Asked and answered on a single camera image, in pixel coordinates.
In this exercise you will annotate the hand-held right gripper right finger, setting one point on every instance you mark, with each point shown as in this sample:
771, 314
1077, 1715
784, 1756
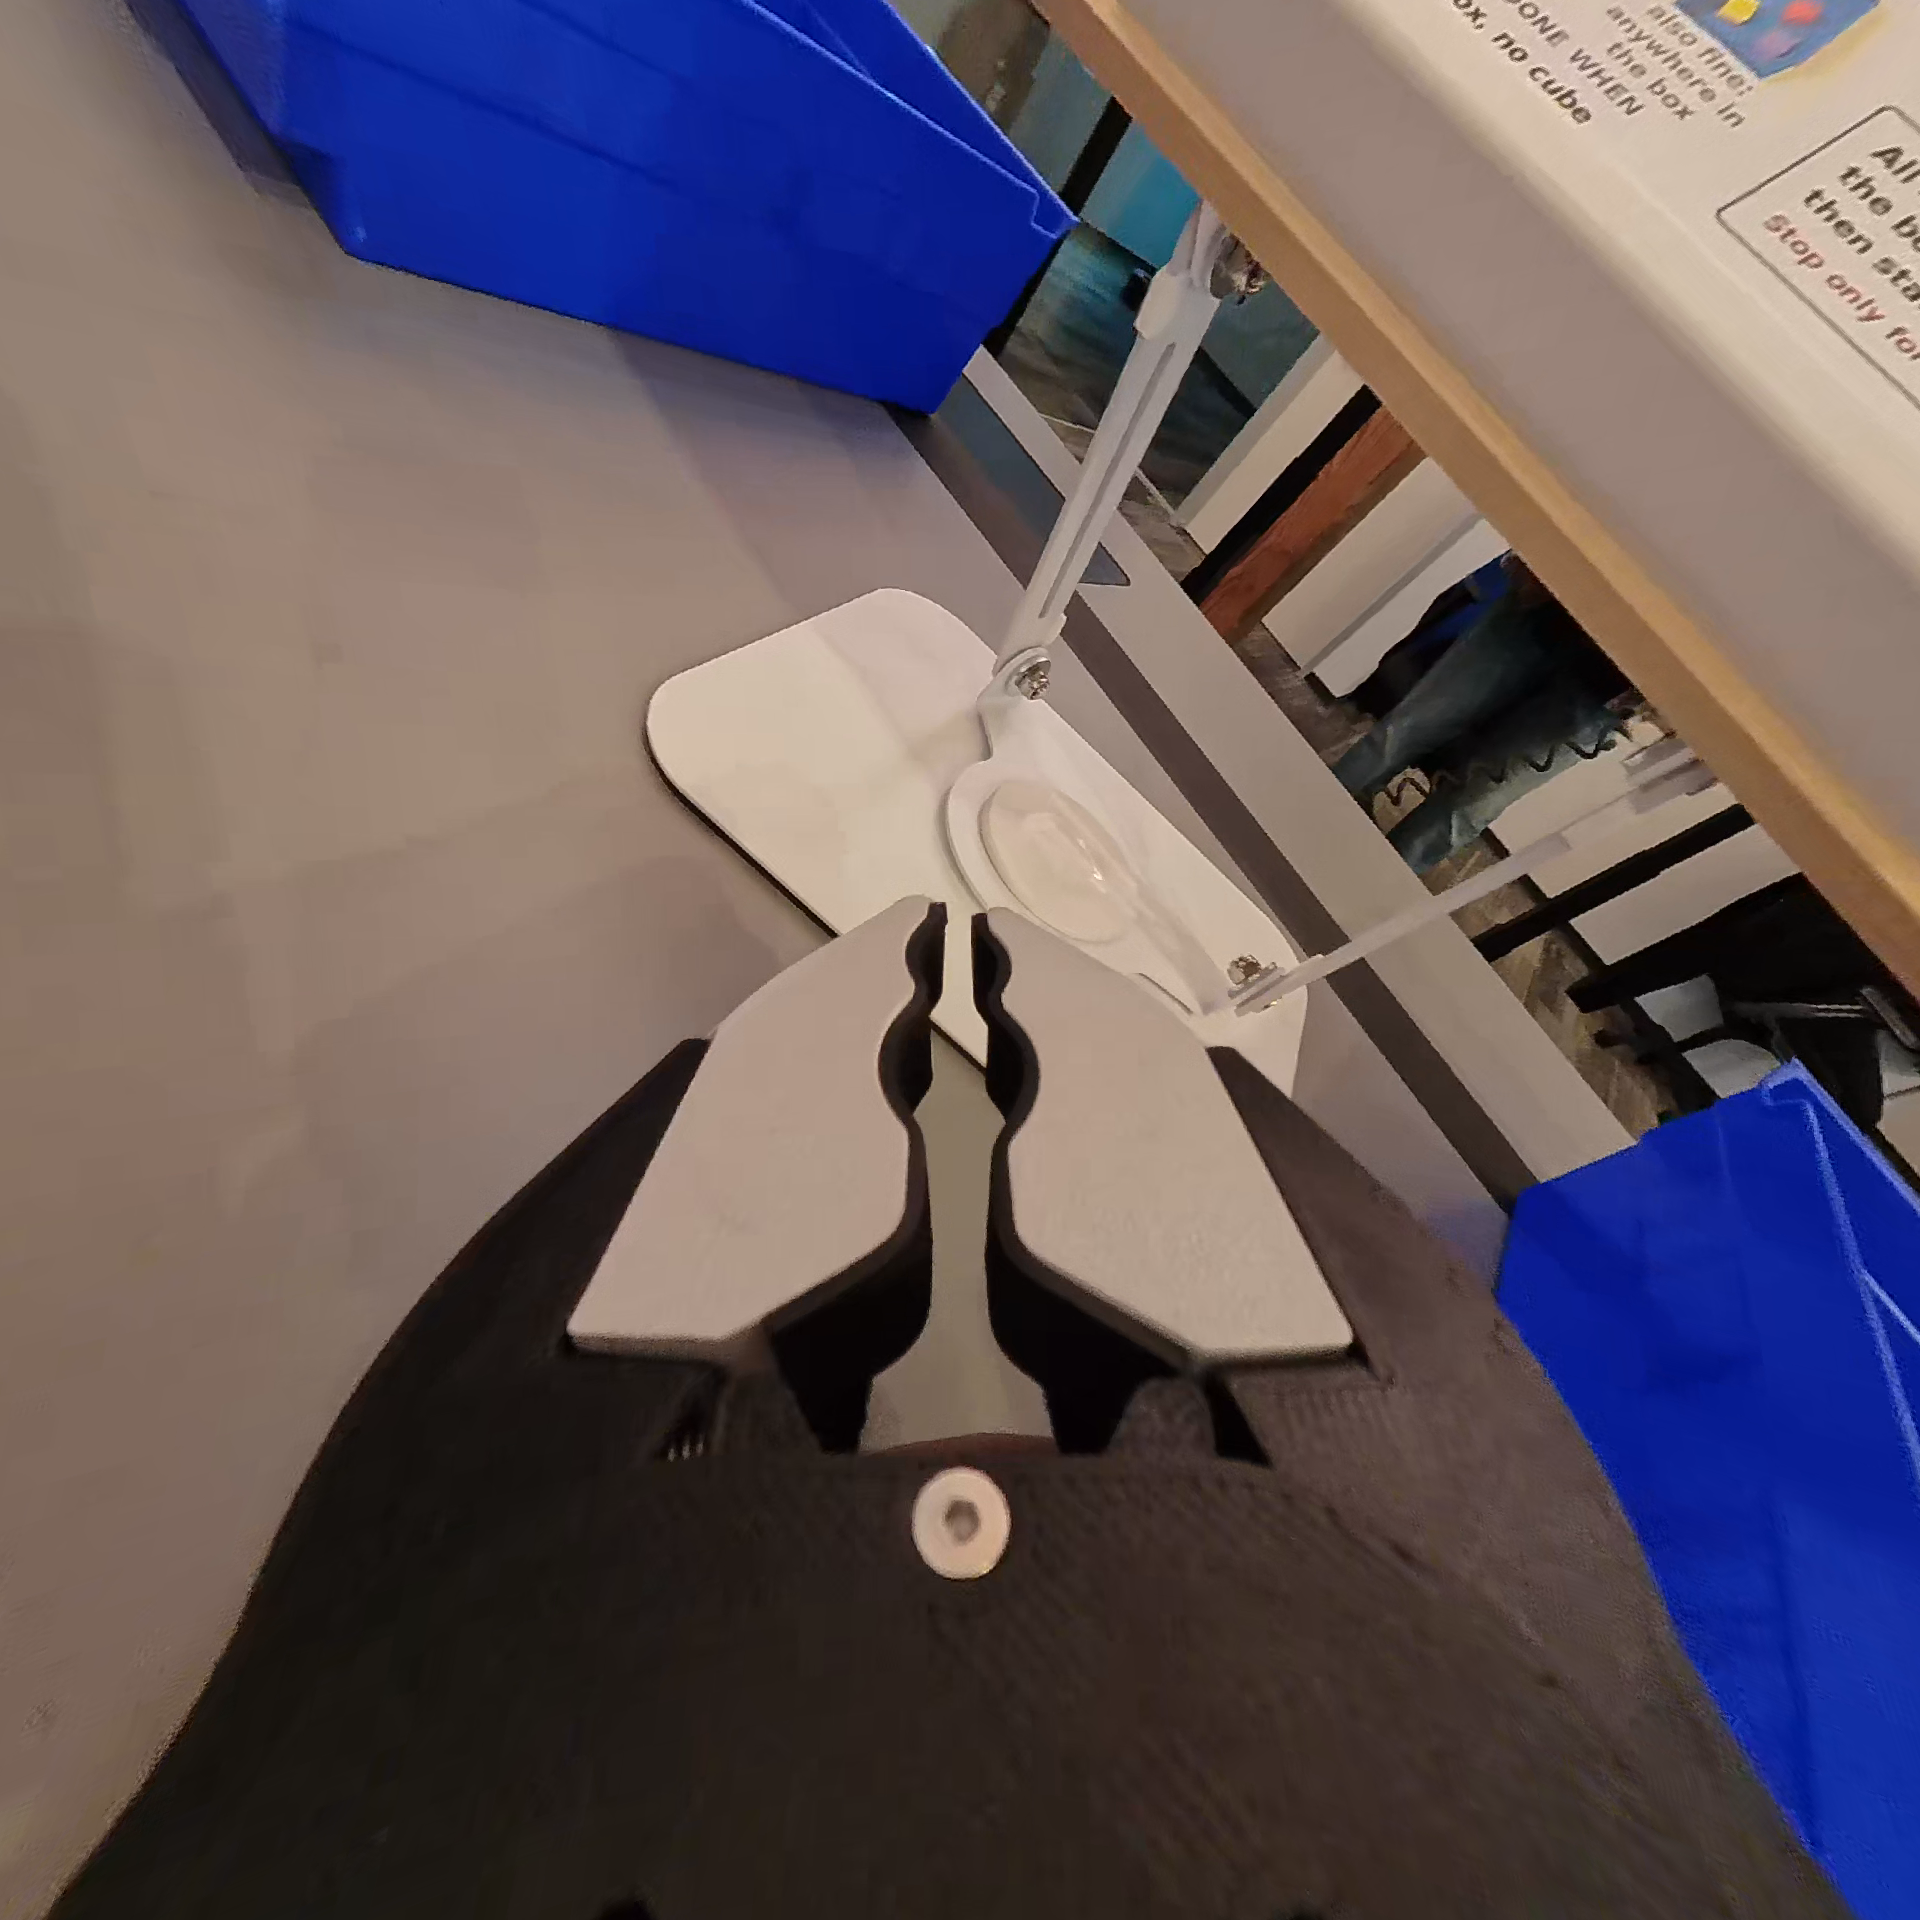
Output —
1154, 1185

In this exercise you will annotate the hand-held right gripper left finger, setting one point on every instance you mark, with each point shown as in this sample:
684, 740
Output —
763, 1171

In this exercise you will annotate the blue plastic bin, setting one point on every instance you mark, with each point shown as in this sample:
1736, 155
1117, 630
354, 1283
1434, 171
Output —
1723, 1424
645, 195

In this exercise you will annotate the grey desk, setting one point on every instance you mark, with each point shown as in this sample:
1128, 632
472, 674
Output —
299, 750

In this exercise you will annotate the black office chair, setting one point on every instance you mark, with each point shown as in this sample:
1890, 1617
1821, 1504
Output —
1769, 961

